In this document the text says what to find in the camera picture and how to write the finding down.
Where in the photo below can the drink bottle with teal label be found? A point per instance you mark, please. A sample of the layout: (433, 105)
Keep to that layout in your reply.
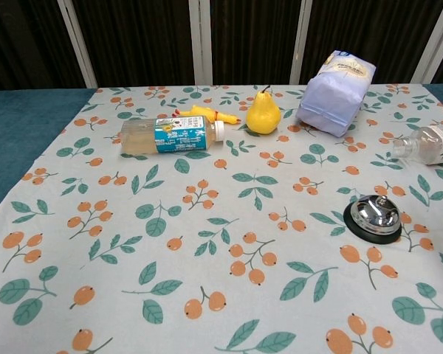
(170, 135)

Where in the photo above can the lavender paper bag package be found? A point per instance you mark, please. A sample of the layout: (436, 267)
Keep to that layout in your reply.
(332, 99)

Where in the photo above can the yellow pear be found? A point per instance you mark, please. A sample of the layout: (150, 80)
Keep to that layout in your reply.
(263, 114)

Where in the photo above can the empty clear plastic bottle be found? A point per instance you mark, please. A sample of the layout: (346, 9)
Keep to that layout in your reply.
(428, 144)

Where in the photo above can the yellow rubber chicken toy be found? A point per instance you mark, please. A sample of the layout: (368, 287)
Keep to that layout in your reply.
(206, 113)

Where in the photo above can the teal fabric table cover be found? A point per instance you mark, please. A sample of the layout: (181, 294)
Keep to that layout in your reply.
(18, 125)

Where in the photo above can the floral fruit print tablecloth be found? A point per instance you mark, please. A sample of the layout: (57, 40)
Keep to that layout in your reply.
(214, 236)

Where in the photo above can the silver call bell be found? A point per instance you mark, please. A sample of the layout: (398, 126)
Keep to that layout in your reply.
(375, 219)

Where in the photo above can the white partition frame post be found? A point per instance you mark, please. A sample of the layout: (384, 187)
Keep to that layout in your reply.
(200, 40)
(432, 44)
(77, 40)
(299, 40)

